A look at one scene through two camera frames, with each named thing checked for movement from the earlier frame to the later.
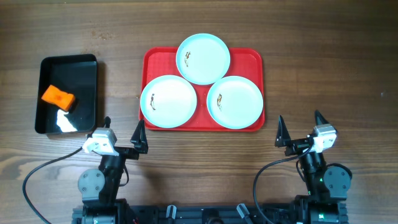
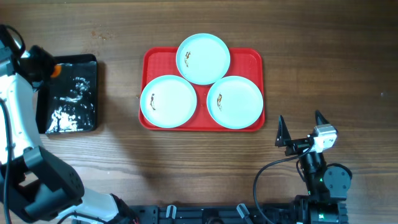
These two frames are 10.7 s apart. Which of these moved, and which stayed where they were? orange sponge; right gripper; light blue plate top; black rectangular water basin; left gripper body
Moved: left gripper body; orange sponge
Stayed: black rectangular water basin; right gripper; light blue plate top
